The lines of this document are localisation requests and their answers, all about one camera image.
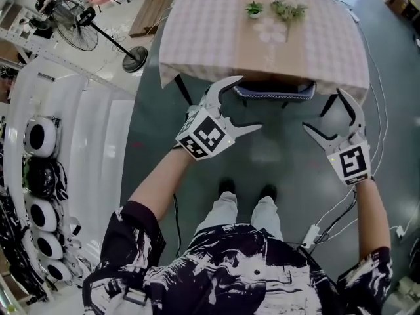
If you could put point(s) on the person's leg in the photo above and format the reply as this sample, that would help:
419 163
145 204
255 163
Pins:
220 212
267 218

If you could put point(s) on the person's right black shoe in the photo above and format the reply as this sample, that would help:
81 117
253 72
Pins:
269 190

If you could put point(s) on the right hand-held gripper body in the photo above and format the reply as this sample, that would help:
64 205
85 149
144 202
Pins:
351 162

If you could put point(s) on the black pedestal fan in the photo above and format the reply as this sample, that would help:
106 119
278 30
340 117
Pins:
77 28

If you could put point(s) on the black white patterned shirt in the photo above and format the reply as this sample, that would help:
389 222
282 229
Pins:
229 274

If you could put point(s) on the white charger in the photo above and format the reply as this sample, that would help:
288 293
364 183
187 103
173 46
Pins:
400 231

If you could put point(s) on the white power strip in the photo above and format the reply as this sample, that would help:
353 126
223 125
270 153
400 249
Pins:
310 236

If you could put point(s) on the person's left leg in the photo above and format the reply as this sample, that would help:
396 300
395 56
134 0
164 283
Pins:
220 212

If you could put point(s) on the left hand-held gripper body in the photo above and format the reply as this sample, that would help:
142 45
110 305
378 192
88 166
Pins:
206 136

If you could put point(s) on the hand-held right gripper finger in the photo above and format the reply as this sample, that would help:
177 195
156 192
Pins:
357 117
323 139

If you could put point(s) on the pink flower shaped mat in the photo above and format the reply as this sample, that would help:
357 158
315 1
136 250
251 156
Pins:
272 31

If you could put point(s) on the brown table runner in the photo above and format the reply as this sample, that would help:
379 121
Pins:
262 57

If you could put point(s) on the white helmet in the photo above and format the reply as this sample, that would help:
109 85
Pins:
57 271
39 136
49 245
41 213

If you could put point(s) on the white power adapter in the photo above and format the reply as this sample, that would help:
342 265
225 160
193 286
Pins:
352 13

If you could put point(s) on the table with checkered cloth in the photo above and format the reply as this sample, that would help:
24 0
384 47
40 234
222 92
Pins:
182 89

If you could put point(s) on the pink checked tablecloth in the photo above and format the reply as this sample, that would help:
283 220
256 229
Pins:
203 31

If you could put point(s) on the bushy potted plant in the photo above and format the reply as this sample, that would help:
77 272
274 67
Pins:
288 10

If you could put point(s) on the person's right leg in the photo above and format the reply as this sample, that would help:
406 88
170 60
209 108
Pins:
267 218

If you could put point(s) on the blue chair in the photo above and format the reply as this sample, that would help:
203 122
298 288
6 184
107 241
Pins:
272 92

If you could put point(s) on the person's left black shoe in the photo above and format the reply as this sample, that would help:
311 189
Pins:
227 185

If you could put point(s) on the person's black shoe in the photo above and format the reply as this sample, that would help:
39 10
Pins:
227 185
269 190

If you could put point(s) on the small plant in white pot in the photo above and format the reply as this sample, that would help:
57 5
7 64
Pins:
254 10

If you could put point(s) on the white shelf unit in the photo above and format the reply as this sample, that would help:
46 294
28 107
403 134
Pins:
98 117

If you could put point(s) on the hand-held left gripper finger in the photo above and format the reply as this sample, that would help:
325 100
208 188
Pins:
213 89
243 130

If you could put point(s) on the person's left forearm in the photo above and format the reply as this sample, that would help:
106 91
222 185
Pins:
157 185

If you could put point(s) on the person's right forearm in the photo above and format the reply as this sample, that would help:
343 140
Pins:
374 218

